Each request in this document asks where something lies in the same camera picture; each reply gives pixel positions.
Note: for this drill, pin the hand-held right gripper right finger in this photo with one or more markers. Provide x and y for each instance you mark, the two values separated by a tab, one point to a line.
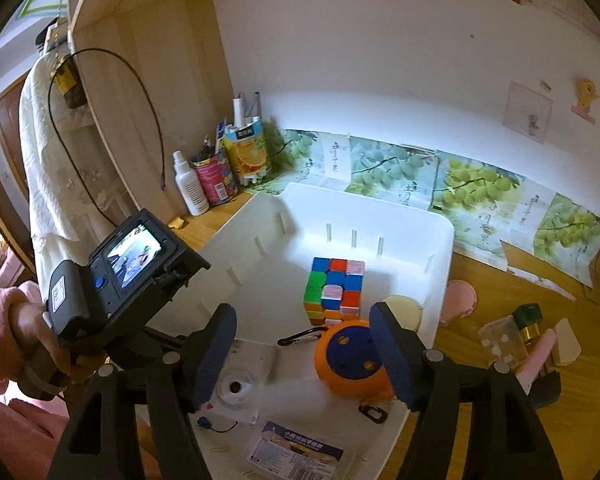
392	360

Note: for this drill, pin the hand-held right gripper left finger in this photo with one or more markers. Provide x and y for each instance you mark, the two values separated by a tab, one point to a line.
215	355

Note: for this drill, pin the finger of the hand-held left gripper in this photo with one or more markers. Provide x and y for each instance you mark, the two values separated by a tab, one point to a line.
152	342

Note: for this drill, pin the orange round tape measure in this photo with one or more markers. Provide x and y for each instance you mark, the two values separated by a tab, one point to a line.
345	355

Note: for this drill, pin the cream round powder puff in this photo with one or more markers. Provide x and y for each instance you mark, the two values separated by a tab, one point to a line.
405	310

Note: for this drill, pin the colourful puzzle cube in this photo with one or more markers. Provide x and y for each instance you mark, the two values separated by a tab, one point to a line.
332	285

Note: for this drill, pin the clear plastic box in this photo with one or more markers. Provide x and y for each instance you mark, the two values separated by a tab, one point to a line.
500	340

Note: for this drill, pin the white plastic storage bin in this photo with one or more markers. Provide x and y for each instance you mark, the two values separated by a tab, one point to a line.
290	240

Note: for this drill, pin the pink tube with white cap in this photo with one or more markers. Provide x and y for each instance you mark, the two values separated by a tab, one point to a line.
542	352

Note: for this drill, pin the black charger block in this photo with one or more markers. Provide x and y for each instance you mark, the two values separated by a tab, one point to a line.
547	390

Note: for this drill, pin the small white box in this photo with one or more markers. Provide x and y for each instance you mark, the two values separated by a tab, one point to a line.
566	345

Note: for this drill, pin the person's left hand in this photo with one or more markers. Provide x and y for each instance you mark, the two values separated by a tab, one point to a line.
30	322

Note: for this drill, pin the small yellow scrap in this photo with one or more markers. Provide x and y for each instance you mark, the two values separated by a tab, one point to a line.
176	223

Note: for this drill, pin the pink round compact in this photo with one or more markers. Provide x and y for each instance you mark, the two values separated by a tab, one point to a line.
460	300

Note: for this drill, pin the white spray bottle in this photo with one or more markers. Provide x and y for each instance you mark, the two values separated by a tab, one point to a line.
192	190

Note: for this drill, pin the wooden cabinet panel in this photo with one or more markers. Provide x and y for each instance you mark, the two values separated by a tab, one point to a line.
130	160

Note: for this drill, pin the pink printed can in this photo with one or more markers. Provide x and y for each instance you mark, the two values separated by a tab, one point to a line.
215	180

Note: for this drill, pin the clear packet with blue label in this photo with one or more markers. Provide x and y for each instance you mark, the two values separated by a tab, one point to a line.
300	452

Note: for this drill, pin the white lace cloth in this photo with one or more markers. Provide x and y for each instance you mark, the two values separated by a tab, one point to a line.
55	185

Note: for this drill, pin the orange juice carton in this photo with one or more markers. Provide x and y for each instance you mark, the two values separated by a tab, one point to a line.
247	155

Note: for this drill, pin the grape print poster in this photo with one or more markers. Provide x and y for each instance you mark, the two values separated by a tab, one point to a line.
570	230
475	195
385	170
300	150

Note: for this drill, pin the wooden door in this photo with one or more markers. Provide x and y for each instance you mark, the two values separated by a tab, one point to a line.
7	135

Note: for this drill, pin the yellow and black gadget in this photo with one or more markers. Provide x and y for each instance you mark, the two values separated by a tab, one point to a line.
70	85

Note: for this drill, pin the pink paper wall sheet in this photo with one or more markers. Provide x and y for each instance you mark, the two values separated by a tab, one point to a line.
525	105

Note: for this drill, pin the yellow cartoon wall sticker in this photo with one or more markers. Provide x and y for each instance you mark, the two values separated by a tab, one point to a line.
585	95

